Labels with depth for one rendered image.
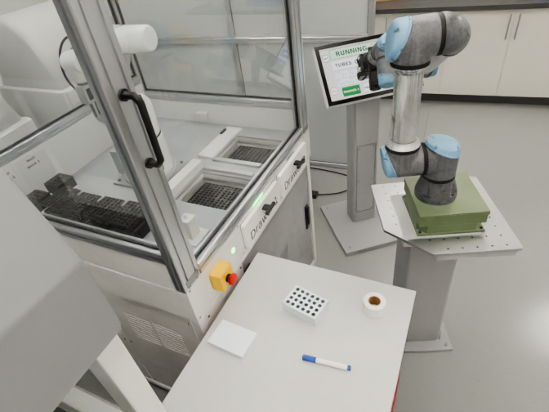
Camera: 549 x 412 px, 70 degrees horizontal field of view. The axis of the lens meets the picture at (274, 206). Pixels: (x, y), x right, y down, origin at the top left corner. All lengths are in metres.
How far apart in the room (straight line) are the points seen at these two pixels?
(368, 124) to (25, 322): 2.03
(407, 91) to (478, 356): 1.37
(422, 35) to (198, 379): 1.15
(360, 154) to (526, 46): 2.22
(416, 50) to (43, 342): 1.10
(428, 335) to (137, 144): 1.66
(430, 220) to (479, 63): 2.85
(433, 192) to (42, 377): 1.30
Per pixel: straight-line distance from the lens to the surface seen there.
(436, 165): 1.45
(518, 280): 2.57
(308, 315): 1.25
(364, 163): 2.42
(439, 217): 1.51
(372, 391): 1.17
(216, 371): 1.24
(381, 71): 1.63
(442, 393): 2.07
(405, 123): 1.35
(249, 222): 1.39
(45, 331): 0.52
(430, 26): 1.25
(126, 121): 0.89
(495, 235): 1.63
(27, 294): 0.50
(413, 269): 1.72
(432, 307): 1.95
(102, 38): 0.86
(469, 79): 4.26
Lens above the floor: 1.81
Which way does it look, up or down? 38 degrees down
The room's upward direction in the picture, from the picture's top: 9 degrees counter-clockwise
